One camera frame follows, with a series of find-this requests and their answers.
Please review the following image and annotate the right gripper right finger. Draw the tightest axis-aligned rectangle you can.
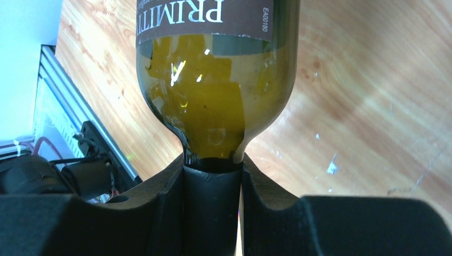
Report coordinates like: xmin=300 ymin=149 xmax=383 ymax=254
xmin=240 ymin=157 xmax=451 ymax=255

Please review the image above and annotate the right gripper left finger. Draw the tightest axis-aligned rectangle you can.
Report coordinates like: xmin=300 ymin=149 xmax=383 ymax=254
xmin=1 ymin=157 xmax=183 ymax=255

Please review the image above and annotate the dark brown wine bottle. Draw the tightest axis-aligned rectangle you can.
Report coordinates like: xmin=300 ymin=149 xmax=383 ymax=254
xmin=136 ymin=1 xmax=300 ymax=255

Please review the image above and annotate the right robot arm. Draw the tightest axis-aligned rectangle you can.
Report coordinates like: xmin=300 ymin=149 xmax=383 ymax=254
xmin=1 ymin=155 xmax=451 ymax=255

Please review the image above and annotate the aluminium rail frame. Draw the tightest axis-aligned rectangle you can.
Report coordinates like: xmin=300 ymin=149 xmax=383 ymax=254
xmin=35 ymin=45 xmax=142 ymax=187

